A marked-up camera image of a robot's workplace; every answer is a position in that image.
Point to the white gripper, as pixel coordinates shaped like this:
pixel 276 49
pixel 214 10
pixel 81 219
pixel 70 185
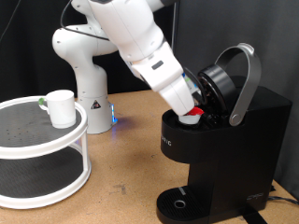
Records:
pixel 179 96

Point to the white coffee pod red lid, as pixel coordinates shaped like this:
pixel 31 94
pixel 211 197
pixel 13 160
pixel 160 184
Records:
pixel 190 118

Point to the black Keurig coffee machine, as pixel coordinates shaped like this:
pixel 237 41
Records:
pixel 236 146

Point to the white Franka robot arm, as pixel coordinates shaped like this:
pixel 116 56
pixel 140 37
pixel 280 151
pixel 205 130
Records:
pixel 124 28

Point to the black tape strip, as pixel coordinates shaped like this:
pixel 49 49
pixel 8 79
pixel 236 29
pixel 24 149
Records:
pixel 253 218

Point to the white two-tier turntable shelf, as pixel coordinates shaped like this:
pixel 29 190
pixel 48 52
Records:
pixel 40 140

